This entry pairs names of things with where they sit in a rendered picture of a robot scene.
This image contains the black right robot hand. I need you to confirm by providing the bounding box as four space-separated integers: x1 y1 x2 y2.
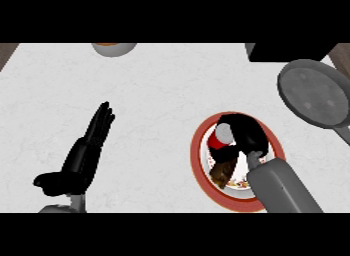
208 113 272 165

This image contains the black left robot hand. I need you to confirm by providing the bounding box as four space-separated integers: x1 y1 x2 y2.
33 101 118 197

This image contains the red can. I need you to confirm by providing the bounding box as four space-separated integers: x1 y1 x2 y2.
205 122 238 151

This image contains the red rimmed white plate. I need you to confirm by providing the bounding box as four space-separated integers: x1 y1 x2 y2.
189 111 288 213

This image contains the grey frying pan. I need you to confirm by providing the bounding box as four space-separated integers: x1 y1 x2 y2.
276 58 350 166

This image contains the black appliance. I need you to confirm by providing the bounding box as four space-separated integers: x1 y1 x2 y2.
244 42 340 63

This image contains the grey bowl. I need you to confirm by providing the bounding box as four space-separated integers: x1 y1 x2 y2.
90 42 139 58

